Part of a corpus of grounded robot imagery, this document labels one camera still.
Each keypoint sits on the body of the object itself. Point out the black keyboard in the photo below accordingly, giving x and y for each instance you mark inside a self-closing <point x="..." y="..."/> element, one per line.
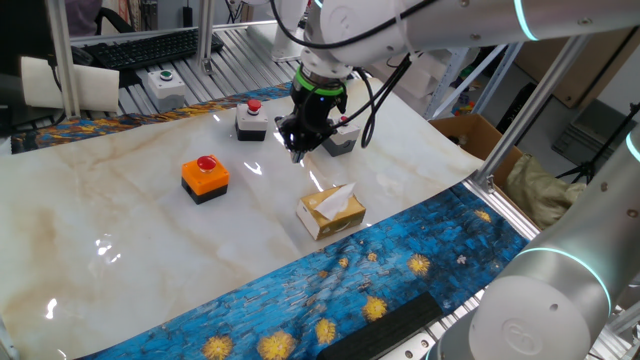
<point x="150" y="47"/>

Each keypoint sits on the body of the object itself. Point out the white cardboard carton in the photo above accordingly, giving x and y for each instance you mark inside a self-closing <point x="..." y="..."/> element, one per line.
<point x="415" y="80"/>

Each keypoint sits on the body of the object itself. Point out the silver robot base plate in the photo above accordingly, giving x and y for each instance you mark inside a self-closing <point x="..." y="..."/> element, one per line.
<point x="415" y="349"/>

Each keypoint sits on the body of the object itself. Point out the white paper roll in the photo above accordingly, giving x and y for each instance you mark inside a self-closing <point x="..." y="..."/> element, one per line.
<point x="95" y="85"/>

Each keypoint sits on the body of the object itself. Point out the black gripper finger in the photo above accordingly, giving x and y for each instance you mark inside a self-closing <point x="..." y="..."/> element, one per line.
<point x="316" y="138"/>
<point x="291" y="140"/>

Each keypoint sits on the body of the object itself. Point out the marble pattern mat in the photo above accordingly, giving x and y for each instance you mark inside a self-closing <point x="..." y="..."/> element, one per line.
<point x="125" y="240"/>

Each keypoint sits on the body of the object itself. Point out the grey box red mushroom button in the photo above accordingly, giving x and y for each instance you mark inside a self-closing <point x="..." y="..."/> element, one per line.
<point x="251" y="122"/>

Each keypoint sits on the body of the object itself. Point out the blue starry night cloth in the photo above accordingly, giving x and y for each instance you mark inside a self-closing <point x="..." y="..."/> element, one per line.
<point x="400" y="260"/>

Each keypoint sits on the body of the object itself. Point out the brown cardboard box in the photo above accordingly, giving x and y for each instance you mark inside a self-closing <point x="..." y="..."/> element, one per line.
<point x="475" y="135"/>

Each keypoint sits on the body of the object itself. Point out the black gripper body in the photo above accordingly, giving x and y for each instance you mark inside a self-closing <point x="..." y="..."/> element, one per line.
<point x="316" y="111"/>

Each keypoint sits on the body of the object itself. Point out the white metal shelf rack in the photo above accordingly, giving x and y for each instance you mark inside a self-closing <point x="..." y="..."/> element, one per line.
<point x="446" y="82"/>

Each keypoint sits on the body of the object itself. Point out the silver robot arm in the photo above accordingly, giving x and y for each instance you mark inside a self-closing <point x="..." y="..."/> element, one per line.
<point x="550" y="300"/>

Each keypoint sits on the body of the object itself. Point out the aluminium frame post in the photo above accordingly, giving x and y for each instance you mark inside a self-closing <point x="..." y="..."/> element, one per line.
<point x="64" y="60"/>
<point x="205" y="35"/>
<point x="520" y="127"/>

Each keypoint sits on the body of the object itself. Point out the black foam pad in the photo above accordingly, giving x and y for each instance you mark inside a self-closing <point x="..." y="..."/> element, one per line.
<point x="380" y="327"/>

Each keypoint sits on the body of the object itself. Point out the olive fabric bag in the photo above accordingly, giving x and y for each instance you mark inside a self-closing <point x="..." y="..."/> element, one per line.
<point x="535" y="190"/>

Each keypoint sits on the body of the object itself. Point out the black tripod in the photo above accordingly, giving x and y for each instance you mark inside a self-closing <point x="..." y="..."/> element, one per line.
<point x="588" y="168"/>

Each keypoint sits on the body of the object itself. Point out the grey box flat red button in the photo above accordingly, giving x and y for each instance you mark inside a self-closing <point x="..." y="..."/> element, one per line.
<point x="346" y="142"/>

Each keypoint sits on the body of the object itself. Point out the white tissue sheet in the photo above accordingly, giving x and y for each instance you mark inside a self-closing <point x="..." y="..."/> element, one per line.
<point x="332" y="202"/>

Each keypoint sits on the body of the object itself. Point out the grey equipment case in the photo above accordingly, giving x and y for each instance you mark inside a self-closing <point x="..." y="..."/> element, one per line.
<point x="582" y="132"/>

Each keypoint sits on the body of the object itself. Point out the orange box red button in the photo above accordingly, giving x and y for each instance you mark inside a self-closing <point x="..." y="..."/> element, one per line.
<point x="205" y="182"/>

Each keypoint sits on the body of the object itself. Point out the brown cardboard panel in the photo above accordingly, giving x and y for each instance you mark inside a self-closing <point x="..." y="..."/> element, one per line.
<point x="610" y="65"/>

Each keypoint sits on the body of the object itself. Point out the gold tissue box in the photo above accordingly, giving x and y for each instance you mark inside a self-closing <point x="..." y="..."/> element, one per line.
<point x="345" y="220"/>

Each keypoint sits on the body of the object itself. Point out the grey box green button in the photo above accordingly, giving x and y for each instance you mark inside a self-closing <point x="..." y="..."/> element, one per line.
<point x="166" y="90"/>

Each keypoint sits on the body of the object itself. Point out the black computer monitor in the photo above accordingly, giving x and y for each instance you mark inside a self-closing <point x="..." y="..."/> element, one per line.
<point x="25" y="35"/>

